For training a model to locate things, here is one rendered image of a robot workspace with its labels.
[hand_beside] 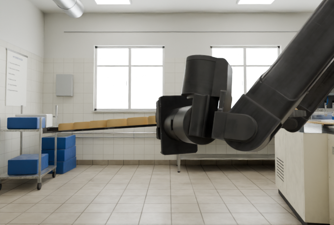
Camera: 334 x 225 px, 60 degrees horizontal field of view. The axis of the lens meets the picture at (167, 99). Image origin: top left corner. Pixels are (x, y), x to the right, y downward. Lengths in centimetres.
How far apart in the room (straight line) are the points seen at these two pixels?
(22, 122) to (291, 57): 405
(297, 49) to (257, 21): 581
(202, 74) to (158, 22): 556
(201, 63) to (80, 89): 557
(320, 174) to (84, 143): 433
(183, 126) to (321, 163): 246
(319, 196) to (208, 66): 252
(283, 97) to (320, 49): 8
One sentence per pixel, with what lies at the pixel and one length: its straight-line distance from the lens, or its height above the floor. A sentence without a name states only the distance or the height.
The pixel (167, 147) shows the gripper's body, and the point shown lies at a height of 95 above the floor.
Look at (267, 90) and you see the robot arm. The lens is 39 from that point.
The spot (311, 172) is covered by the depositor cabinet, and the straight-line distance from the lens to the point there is 281.
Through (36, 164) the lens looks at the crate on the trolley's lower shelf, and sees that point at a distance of 436.
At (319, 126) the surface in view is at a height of 89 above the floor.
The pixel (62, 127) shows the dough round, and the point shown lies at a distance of 80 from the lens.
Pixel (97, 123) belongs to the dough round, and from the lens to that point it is 71.
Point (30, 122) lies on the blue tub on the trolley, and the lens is 425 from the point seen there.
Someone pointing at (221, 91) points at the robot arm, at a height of 104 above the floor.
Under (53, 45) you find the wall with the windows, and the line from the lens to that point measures 626.
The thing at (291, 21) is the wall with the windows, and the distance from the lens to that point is 644.
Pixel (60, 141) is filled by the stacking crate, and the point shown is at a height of 53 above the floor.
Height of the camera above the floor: 101
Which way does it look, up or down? 3 degrees up
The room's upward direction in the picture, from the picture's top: straight up
